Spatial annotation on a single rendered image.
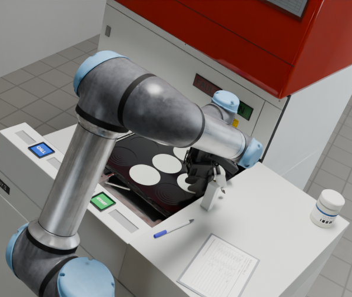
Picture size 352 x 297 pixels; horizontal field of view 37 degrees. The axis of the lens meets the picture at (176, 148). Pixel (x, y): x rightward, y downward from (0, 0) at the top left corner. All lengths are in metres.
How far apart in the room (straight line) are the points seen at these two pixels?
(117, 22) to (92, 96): 1.05
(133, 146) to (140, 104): 0.83
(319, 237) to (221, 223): 0.30
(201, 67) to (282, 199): 0.52
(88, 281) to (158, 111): 0.38
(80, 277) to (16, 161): 0.60
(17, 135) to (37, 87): 2.11
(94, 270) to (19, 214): 0.63
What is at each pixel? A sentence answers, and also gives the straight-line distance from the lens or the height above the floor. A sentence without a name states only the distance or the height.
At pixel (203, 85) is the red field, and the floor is 1.10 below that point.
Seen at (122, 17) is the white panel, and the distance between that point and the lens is 2.02.
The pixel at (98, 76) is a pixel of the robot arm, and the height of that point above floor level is 1.43.
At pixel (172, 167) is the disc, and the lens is 1.72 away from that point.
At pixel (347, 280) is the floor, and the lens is 3.05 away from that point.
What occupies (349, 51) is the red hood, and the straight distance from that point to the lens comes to 1.96.
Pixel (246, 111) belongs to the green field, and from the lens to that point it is 1.74.
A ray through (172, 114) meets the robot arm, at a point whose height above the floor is 1.43.
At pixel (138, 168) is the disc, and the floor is 0.90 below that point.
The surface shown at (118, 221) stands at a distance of 1.39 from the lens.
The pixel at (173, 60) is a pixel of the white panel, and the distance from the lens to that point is 1.88.
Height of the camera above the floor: 1.92
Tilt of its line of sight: 34 degrees down
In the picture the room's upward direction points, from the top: 17 degrees clockwise
